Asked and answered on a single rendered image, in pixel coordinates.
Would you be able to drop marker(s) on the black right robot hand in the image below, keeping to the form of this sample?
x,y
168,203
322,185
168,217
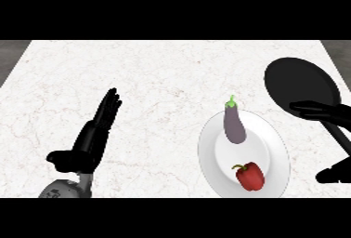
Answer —
x,y
326,112

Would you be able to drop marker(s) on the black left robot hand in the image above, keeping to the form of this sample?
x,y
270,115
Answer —
x,y
89,139

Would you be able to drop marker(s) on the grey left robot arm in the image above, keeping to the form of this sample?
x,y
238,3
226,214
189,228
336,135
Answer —
x,y
64,189

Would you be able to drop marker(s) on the black frying pan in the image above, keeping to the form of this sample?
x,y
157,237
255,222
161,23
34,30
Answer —
x,y
301,83

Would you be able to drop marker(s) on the white round plate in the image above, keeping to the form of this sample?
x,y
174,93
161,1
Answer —
x,y
260,148

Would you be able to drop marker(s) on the red bell pepper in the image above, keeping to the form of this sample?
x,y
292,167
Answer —
x,y
249,176

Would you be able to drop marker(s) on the purple eggplant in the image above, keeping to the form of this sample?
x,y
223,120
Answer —
x,y
233,125

